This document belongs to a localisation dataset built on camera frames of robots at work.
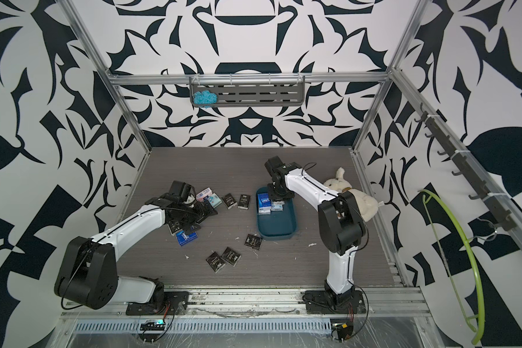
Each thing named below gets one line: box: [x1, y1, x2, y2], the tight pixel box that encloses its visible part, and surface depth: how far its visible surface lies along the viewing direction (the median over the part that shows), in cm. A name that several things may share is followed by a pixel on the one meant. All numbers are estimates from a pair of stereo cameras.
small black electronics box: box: [139, 319, 167, 331], surface depth 74 cm
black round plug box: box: [331, 322, 354, 342], surface depth 73 cm
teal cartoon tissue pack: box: [203, 192, 223, 209], surface depth 100 cm
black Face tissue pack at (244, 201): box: [237, 194, 251, 211], surface depth 99 cm
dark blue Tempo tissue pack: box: [175, 230, 198, 247], surface depth 89 cm
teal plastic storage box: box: [256, 187, 298, 240], surface depth 94 cm
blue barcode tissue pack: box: [257, 192, 272, 215], surface depth 95 cm
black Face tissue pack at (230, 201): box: [221, 192, 238, 211], surface depth 99 cm
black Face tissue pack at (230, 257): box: [220, 246, 242, 268], surface depth 85 cm
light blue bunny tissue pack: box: [271, 200, 285, 211], surface depth 96 cm
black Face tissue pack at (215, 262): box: [205, 250, 227, 274], surface depth 83 cm
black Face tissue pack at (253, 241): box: [243, 233, 264, 251], surface depth 88 cm
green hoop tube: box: [419, 189, 486, 345], surface depth 53 cm
